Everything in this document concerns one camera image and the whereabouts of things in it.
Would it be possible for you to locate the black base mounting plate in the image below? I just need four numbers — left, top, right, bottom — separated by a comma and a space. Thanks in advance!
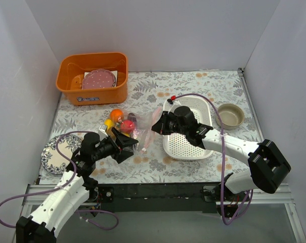
95, 182, 221, 213

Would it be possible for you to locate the blue floral plate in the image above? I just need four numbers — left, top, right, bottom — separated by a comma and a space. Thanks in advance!
41, 134, 81, 175

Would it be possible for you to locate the beige ceramic bowl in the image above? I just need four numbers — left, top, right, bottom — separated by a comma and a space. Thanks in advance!
217, 103, 245, 130

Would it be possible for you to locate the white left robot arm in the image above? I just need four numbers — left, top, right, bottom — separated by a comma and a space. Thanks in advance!
16, 128, 138, 242

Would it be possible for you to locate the aluminium table edge rail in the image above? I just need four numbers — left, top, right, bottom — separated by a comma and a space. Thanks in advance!
237, 68, 306, 242

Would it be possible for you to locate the yellow mango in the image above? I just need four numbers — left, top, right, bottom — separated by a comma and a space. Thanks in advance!
104, 118, 115, 134

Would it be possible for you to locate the floral patterned table mat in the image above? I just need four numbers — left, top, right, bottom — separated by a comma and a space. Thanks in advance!
50, 70, 262, 184

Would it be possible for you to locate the clear zip top bag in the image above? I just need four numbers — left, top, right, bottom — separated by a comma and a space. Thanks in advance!
106, 107, 162, 153

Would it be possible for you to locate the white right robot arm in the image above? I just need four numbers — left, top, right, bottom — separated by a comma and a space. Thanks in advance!
152, 106, 291, 201

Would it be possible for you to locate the orange tangerine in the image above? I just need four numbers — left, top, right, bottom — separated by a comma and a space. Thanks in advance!
110, 109, 124, 123

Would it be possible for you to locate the purple eggplant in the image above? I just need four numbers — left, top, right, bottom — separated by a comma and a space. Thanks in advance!
127, 113, 137, 123

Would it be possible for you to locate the red apple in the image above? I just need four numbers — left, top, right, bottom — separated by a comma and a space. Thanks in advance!
120, 120, 136, 134

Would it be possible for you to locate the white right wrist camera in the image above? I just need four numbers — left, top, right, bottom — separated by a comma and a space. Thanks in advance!
167, 96, 182, 113

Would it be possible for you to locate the pink polka dot plate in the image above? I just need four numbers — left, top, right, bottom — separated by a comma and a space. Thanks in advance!
81, 69, 117, 90

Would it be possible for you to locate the white perforated plastic basket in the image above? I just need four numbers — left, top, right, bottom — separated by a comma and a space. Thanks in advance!
163, 95, 213, 160

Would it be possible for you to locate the orange plastic tub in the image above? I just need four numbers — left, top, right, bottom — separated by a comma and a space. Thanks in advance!
56, 52, 128, 106

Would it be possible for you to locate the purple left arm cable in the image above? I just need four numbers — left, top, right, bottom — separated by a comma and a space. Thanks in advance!
0, 131, 119, 230

